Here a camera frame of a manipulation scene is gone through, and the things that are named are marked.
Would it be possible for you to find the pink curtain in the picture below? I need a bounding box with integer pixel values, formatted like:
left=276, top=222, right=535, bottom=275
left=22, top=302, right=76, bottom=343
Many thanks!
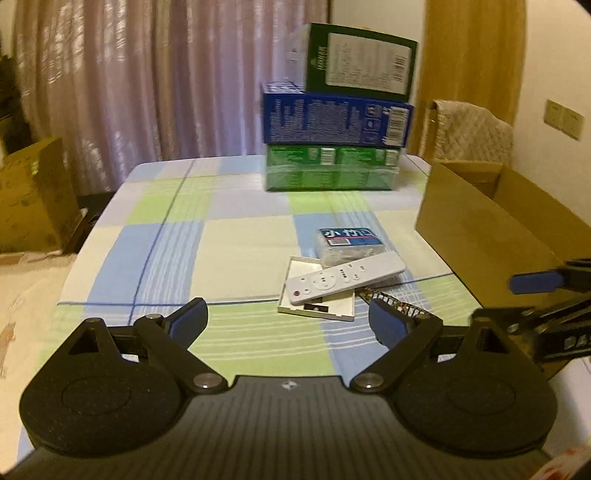
left=11, top=0, right=332, bottom=197

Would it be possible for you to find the checked tablecloth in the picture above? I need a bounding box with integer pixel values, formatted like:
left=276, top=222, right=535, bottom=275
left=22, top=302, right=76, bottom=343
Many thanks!
left=18, top=154, right=485, bottom=462

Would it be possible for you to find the brown patterned strap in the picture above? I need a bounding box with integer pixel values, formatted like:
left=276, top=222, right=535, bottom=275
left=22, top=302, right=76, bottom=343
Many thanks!
left=361, top=286, right=434, bottom=320

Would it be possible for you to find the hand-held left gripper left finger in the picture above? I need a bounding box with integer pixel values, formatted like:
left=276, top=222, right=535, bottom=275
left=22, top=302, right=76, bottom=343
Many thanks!
left=67, top=298, right=228, bottom=394

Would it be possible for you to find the quilted beige chair cover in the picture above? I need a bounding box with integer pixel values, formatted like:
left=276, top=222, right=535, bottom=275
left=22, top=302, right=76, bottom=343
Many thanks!
left=431, top=99, right=515, bottom=165

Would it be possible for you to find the white remote control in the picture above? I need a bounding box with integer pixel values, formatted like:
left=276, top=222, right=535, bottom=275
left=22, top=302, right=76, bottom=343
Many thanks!
left=283, top=251, right=407, bottom=308

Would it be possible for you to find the beige printed cloth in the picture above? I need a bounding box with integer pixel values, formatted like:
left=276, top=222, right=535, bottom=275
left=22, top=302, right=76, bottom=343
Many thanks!
left=0, top=251, right=79, bottom=467

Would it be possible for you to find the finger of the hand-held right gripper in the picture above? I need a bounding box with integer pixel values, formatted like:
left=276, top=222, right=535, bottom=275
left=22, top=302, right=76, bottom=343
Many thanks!
left=470, top=295, right=591, bottom=334
left=510, top=260, right=591, bottom=296

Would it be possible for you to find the beige wall socket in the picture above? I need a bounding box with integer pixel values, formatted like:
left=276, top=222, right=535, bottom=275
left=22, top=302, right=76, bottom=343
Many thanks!
left=545, top=99, right=566, bottom=131
left=564, top=107, right=585, bottom=140

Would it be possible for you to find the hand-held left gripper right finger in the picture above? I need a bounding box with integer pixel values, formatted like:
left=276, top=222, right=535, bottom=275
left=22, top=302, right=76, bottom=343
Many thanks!
left=350, top=298, right=532, bottom=394

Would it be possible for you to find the blue label tissue packet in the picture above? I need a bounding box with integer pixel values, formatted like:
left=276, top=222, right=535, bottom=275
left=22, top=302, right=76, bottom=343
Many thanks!
left=315, top=226, right=387, bottom=268

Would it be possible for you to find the blue carton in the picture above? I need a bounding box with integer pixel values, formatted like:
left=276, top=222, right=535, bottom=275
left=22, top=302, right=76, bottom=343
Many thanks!
left=261, top=82, right=414, bottom=149

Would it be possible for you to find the wooden door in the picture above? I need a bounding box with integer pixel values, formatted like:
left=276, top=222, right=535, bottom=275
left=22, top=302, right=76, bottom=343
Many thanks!
left=421, top=0, right=528, bottom=161

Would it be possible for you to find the brown cardboard box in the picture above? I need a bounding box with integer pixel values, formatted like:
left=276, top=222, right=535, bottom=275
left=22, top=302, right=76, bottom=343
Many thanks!
left=414, top=160, right=591, bottom=311

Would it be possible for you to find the dark green carton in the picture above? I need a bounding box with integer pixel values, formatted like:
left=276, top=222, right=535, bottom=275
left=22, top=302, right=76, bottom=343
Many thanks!
left=285, top=23, right=419, bottom=104

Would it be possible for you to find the white square tray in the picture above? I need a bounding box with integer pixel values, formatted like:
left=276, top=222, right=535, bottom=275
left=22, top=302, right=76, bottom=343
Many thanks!
left=276, top=255, right=359, bottom=322

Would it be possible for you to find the open cardboard carton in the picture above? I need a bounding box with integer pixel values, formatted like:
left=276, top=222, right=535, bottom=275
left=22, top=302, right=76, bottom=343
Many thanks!
left=0, top=136, right=82, bottom=254

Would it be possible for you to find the green wrapped tissue pack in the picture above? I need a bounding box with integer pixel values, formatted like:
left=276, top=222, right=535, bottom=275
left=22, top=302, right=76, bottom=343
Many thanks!
left=263, top=144, right=402, bottom=193

